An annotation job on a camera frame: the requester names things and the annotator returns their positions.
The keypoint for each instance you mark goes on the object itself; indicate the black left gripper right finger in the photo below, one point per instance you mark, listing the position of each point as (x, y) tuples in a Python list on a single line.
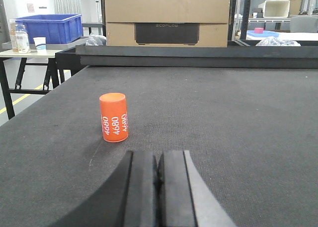
[(184, 198)]

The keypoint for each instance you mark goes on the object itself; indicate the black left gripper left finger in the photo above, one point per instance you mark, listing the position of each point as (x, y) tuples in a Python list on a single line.
[(126, 199)]

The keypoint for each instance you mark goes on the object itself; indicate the white plastic bin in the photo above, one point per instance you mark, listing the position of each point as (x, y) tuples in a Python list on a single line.
[(275, 8)]

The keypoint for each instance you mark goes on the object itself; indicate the orange cylinder marked 4680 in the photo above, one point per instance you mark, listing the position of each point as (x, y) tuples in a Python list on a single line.
[(114, 117)]

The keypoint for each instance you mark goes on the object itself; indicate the folding side table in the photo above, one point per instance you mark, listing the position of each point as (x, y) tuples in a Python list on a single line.
[(36, 73)]

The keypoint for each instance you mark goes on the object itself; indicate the white paper cup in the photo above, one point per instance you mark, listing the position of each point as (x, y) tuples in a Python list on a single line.
[(40, 44)]

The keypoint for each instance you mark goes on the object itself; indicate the crumpled clear plastic bag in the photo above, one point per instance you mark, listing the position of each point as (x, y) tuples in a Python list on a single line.
[(275, 41)]

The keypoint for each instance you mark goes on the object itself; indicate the large cardboard box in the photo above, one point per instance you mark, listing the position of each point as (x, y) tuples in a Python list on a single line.
[(167, 23)]

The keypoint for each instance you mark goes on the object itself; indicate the blue plastic crate on table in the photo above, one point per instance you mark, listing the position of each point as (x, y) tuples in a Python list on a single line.
[(56, 28)]

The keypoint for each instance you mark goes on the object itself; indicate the pink small box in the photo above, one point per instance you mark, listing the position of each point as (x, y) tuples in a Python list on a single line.
[(258, 30)]

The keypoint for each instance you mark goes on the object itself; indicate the light blue flat tray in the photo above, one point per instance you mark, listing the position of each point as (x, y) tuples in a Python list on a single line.
[(264, 34)]

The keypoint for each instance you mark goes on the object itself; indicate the clear plastic bottle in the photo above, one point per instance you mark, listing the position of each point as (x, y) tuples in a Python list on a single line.
[(22, 38)]

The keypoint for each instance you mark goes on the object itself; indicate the grey office chair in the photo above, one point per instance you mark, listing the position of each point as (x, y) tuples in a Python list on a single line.
[(304, 24)]

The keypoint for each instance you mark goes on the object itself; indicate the black foam tray rail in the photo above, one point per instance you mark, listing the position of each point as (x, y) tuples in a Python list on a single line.
[(243, 54)]

